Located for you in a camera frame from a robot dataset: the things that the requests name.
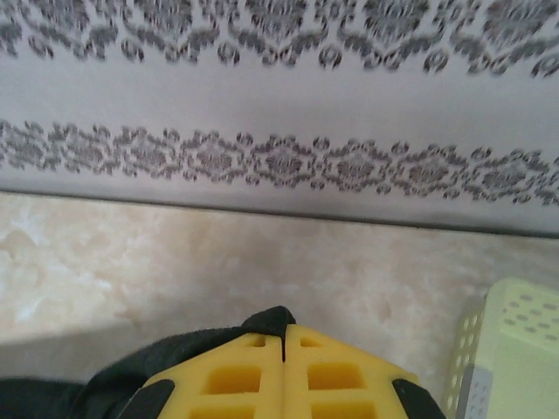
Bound black t-shirt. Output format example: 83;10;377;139
0;305;298;419

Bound light green perforated plastic basket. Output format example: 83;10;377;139
443;278;559;419

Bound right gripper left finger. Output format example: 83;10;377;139
117;326;287;419

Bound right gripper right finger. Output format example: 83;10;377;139
284;323;450;419

